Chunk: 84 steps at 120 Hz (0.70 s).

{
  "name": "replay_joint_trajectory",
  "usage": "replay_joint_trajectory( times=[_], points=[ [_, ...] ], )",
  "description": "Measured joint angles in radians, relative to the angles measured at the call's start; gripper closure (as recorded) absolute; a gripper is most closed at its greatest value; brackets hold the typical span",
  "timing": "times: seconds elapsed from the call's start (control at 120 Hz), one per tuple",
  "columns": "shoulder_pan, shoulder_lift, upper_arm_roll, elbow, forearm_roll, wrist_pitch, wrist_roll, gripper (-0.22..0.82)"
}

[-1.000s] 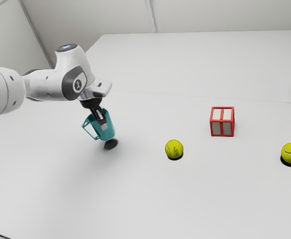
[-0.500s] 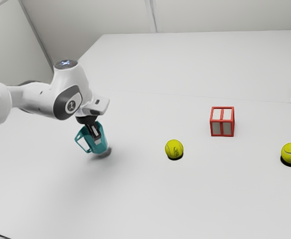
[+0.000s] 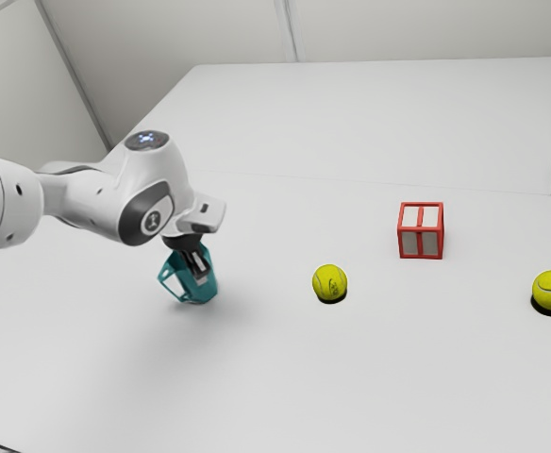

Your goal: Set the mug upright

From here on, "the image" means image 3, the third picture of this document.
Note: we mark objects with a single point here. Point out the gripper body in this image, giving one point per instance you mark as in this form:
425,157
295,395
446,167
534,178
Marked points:
181,242

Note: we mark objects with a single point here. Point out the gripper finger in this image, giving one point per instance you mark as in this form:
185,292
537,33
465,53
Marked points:
199,266

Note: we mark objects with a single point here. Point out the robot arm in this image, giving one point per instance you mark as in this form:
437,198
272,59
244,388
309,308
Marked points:
91,193

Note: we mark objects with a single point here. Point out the red and white cube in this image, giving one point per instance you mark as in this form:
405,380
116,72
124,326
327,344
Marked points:
420,230

